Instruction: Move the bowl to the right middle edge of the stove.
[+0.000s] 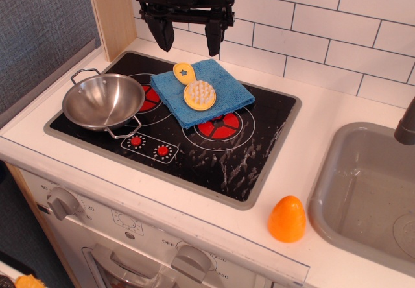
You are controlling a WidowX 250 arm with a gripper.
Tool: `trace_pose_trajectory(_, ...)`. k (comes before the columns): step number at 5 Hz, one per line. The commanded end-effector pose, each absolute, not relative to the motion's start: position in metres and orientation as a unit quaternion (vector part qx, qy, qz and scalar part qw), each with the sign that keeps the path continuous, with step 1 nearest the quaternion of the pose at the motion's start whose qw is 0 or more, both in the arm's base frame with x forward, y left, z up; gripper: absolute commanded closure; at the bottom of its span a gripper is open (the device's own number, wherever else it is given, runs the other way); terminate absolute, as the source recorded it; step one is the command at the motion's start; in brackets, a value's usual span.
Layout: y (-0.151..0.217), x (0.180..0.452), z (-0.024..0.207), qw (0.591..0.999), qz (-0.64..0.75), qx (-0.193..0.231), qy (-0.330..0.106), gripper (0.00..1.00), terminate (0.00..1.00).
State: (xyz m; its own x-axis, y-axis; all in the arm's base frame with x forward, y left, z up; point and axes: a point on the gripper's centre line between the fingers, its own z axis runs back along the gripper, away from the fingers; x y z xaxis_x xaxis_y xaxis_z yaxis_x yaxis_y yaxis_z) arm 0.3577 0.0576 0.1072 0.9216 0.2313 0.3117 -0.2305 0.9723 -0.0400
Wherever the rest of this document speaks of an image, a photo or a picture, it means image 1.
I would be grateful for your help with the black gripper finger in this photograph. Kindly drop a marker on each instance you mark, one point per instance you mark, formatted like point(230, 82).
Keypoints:
point(214, 32)
point(162, 29)

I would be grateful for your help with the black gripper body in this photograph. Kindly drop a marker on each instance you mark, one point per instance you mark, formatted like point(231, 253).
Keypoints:
point(188, 11)

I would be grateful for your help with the red left stove knob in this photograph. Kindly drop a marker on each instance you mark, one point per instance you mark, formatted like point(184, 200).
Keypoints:
point(136, 141)

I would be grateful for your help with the red stove knob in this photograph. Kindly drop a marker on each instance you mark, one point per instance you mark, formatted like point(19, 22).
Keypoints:
point(136, 141)
point(162, 151)

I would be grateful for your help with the red right stove knob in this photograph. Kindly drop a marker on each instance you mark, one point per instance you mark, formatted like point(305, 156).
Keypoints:
point(162, 151)

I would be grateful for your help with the black toy stove top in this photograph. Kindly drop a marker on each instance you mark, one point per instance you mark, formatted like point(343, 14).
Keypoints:
point(226, 159)

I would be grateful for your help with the blue folded cloth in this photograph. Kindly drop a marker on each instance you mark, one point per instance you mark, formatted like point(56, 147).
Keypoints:
point(231, 95)

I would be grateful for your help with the yellow scrub brush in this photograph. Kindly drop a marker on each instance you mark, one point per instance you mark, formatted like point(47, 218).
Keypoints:
point(199, 95)

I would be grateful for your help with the grey left oven knob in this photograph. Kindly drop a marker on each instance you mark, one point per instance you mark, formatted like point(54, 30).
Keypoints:
point(62, 203)

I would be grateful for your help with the grey oven knob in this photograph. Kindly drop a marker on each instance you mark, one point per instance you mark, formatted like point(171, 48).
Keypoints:
point(62, 203)
point(192, 263)

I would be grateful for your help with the orange plastic cone toy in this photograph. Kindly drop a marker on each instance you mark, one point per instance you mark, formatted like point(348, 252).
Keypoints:
point(287, 220)

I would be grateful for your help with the grey faucet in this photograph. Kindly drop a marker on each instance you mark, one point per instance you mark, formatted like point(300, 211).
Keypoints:
point(405, 130)

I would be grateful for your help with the white toy oven front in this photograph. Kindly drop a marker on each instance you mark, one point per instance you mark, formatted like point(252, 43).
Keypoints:
point(94, 223)

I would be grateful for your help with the grey plastic sink basin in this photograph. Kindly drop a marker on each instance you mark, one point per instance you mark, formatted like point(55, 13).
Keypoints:
point(363, 200)

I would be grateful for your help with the grey right oven knob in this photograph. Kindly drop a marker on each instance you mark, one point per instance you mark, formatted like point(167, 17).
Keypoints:
point(192, 263)

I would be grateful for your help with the orange object bottom left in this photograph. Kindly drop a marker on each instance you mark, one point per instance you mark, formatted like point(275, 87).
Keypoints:
point(28, 281)

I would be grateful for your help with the light wooden post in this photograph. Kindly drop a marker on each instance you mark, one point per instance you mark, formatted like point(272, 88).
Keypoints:
point(116, 25)

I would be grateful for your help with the grey oven door handle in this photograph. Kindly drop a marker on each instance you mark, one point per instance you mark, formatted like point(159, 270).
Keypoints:
point(126, 268)

